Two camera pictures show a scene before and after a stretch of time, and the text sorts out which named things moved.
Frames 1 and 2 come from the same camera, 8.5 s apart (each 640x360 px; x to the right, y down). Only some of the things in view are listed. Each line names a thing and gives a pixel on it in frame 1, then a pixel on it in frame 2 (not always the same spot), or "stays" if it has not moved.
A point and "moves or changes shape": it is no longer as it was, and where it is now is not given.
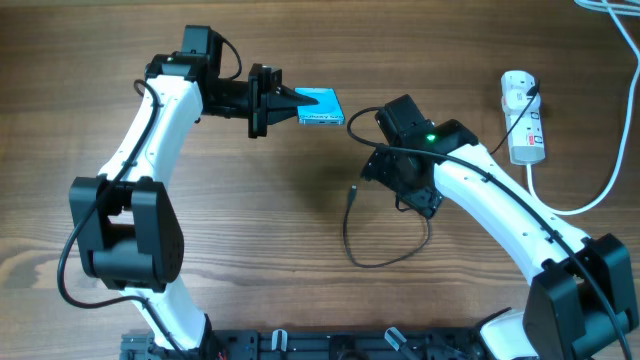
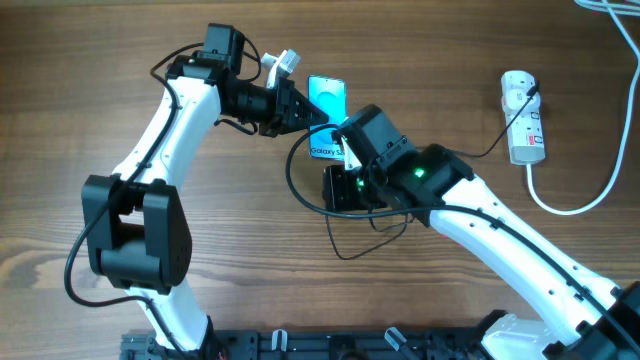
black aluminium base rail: (316, 345) stays
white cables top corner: (628, 7) stays
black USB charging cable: (531, 94) moves or changes shape
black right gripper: (380, 166) -> (336, 193)
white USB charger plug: (516, 99) stays
